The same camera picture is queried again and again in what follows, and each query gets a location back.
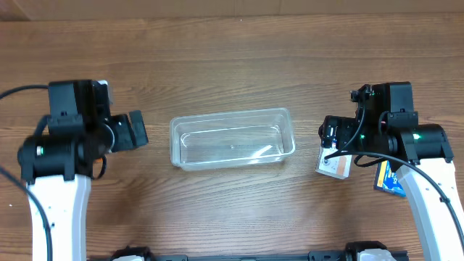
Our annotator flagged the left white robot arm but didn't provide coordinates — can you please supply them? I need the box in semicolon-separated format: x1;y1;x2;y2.
17;110;148;260

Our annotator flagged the blue yellow box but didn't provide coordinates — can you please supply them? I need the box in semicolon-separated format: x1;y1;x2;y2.
373;161;406;197

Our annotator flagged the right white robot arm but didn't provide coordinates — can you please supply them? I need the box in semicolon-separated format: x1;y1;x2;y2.
319;113;463;260

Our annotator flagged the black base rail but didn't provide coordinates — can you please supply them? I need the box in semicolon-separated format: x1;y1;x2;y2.
88;240;410;261

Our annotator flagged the clear plastic container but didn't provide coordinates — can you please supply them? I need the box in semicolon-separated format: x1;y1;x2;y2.
170;107;296;171

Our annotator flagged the white plaster box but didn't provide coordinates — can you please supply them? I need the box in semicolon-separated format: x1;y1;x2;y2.
315;147;352;180

